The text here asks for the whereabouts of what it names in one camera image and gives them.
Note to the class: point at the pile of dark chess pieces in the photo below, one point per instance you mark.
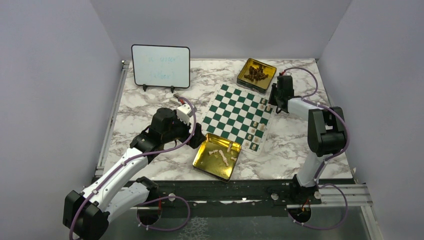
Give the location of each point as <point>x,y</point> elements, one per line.
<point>256,73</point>

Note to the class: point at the green white chess board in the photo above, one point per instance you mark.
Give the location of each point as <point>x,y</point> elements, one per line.
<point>230,114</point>

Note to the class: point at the small whiteboard on stand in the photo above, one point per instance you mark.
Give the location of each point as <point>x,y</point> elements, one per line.
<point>161,66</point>

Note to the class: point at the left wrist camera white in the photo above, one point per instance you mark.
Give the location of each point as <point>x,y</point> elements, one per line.
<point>185,112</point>

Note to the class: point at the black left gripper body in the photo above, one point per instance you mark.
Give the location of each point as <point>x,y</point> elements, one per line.
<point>180,131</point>

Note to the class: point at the gold tin dark pieces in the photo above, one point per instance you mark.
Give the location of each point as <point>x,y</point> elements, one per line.
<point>257,86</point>

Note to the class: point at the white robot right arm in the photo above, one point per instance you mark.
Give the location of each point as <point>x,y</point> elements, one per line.
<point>327,136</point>

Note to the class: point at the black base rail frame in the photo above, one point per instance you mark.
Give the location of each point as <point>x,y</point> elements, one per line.
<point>252,198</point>

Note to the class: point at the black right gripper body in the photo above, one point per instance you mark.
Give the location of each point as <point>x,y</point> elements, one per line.
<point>274,95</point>

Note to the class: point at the gold tin white pieces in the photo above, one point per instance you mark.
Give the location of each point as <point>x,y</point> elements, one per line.
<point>213,164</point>

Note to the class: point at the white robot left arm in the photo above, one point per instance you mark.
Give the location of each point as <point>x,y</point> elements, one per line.
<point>89,212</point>

